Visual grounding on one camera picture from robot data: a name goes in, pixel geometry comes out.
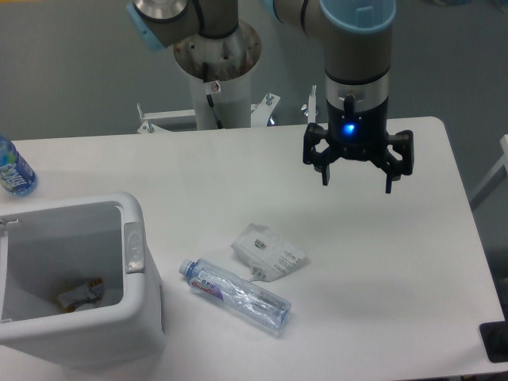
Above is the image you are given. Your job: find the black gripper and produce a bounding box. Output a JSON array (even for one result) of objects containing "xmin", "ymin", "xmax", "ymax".
[{"xmin": 302, "ymin": 98, "xmax": 414, "ymax": 194}]

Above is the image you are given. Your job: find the white plastic packet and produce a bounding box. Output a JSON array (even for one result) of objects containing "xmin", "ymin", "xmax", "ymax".
[{"xmin": 231, "ymin": 223, "xmax": 308, "ymax": 283}]

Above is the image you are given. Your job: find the clear plastic bottle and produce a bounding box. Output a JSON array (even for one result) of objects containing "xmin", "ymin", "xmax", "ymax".
[{"xmin": 179, "ymin": 258, "xmax": 291, "ymax": 332}]

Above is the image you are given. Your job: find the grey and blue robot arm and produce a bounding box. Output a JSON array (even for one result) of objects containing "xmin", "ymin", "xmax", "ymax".
[{"xmin": 126, "ymin": 1, "xmax": 414, "ymax": 184}]

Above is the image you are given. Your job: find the crumpled trash in can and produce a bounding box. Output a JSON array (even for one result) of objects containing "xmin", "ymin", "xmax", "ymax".
[{"xmin": 57, "ymin": 278, "xmax": 104, "ymax": 313}]

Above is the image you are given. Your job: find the white plastic trash can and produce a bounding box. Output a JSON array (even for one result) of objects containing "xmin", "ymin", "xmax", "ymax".
[{"xmin": 1, "ymin": 192, "xmax": 166, "ymax": 368}]

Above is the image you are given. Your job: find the black clamp at table edge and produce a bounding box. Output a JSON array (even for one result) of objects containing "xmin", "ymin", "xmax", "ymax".
[{"xmin": 479, "ymin": 321, "xmax": 507, "ymax": 364}]

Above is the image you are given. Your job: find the blue labelled water bottle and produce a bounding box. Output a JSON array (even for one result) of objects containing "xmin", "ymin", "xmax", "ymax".
[{"xmin": 1, "ymin": 136, "xmax": 38, "ymax": 197}]

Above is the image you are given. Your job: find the white pedestal base frame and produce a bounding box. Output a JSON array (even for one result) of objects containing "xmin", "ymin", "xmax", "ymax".
[{"xmin": 136, "ymin": 85, "xmax": 319, "ymax": 135}]

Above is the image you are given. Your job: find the white frame at right edge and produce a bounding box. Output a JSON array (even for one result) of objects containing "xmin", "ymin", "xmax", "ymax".
[{"xmin": 469, "ymin": 134, "xmax": 507, "ymax": 211}]

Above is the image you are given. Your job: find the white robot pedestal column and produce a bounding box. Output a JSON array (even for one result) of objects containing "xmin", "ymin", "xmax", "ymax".
[{"xmin": 173, "ymin": 21, "xmax": 262, "ymax": 130}]

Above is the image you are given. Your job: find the black cable on pedestal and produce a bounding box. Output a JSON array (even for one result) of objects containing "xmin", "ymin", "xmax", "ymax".
[{"xmin": 202, "ymin": 61, "xmax": 224, "ymax": 130}]

